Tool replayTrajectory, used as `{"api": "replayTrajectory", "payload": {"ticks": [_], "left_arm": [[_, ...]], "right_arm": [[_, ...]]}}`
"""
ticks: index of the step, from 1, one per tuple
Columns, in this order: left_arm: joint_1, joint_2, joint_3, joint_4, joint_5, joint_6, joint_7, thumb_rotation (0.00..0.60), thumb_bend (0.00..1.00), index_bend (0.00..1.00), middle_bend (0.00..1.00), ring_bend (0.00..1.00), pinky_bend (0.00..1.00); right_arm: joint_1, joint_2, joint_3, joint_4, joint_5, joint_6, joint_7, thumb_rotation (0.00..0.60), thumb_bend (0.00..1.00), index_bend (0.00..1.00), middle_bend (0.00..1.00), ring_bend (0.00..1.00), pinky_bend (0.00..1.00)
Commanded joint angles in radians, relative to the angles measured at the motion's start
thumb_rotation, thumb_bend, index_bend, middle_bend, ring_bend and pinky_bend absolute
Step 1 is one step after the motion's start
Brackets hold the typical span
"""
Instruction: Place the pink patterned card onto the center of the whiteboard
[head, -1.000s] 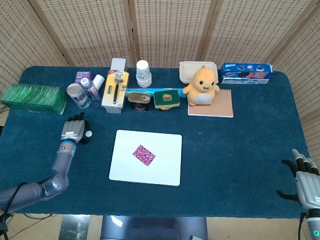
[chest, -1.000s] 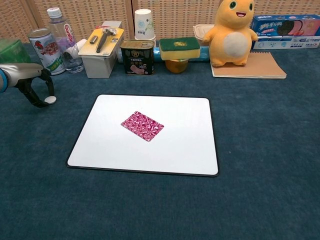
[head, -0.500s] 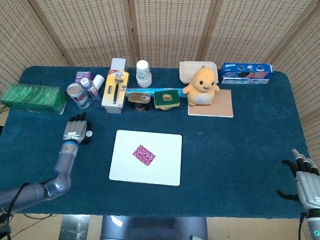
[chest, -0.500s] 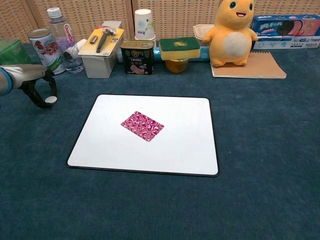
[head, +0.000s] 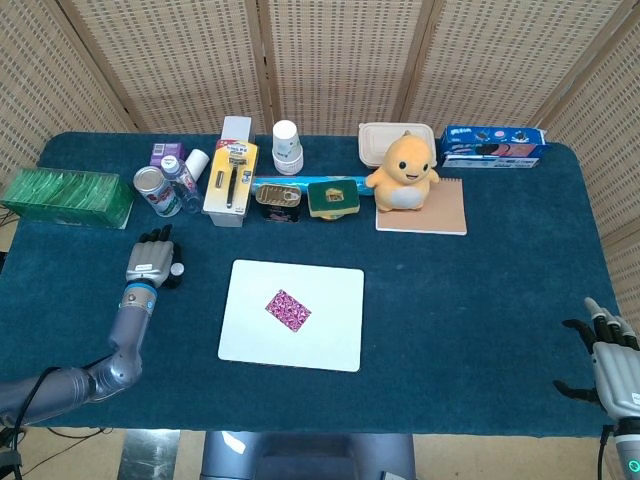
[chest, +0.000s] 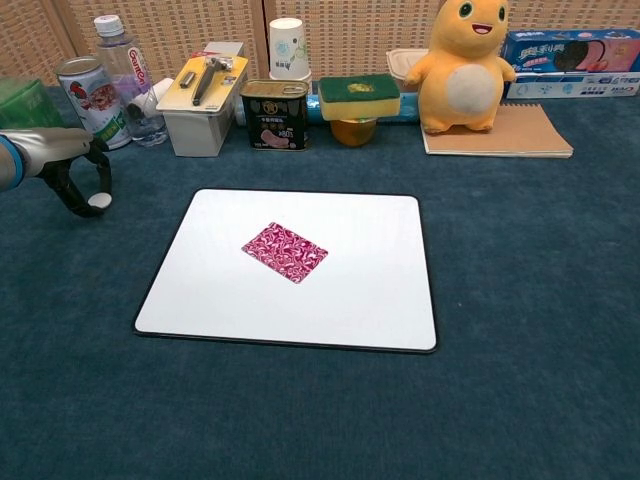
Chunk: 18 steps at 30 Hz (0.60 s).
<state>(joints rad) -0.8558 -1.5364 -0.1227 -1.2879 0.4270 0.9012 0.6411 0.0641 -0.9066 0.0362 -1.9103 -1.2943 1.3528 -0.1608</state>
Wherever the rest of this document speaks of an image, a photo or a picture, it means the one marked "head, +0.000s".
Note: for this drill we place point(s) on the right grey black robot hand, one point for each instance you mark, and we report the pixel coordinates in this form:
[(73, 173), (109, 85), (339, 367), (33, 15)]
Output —
[(612, 365)]

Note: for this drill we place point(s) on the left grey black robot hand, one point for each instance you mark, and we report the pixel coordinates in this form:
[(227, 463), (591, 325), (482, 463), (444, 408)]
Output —
[(150, 262)]

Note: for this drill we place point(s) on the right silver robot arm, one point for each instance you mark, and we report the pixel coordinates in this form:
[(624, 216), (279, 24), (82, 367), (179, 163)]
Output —
[(627, 450)]

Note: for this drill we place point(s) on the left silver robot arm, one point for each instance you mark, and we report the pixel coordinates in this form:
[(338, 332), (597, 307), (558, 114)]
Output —
[(120, 345)]

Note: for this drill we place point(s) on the white board with black edge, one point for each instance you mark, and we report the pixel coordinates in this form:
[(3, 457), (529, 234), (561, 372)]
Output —
[(325, 340)]

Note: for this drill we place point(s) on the silver strawberry drink can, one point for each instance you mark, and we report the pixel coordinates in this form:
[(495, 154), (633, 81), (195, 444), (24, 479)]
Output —
[(155, 192)]

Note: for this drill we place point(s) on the clear plastic water bottle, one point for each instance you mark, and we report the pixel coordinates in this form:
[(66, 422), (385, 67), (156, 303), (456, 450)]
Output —
[(182, 187)]

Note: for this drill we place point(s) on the grey plastic box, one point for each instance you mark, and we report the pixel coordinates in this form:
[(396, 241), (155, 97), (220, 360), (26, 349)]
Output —
[(225, 219)]

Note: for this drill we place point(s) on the green tea box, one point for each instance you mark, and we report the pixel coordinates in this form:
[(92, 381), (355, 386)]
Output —
[(65, 197)]

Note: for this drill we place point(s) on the white cylinder tube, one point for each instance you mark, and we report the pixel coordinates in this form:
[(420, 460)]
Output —
[(197, 162)]

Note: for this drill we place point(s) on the purple small box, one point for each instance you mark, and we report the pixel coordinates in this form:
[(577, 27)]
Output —
[(167, 149)]

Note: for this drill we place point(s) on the yellow razor blister pack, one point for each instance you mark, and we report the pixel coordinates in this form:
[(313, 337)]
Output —
[(230, 175)]

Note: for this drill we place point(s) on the black luncheon meat can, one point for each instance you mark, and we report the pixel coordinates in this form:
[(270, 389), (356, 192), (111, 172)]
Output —
[(278, 200)]

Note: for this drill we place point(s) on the white tall carton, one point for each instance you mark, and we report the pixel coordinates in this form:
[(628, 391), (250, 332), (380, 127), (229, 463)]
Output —
[(237, 129)]

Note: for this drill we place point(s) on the white paper cup stack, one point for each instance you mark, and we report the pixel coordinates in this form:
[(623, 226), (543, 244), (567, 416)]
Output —
[(287, 147)]

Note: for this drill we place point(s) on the shiny metal table leg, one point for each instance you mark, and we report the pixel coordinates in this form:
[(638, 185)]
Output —
[(150, 455)]

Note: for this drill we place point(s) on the yellow green sponge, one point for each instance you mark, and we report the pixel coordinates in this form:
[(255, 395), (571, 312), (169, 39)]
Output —
[(333, 198)]

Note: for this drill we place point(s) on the brown spiral notebook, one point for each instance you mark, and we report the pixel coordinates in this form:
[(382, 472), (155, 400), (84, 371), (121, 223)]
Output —
[(440, 215)]

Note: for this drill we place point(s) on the white blue wrap box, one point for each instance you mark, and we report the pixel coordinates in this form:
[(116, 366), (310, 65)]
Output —
[(490, 162)]

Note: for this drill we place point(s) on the grey robot torso base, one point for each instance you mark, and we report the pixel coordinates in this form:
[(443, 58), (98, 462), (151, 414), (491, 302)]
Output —
[(310, 457)]

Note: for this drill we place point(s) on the beige lunch container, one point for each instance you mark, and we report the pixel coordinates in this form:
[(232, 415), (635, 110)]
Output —
[(375, 142)]

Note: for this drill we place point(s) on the blue Oreo cookie box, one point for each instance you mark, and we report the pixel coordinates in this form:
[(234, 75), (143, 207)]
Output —
[(492, 140)]

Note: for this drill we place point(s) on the wicker folding screen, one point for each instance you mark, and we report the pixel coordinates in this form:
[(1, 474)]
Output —
[(320, 60)]

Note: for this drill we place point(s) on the yellow plush toy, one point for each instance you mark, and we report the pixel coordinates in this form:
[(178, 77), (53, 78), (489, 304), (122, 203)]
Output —
[(405, 175)]

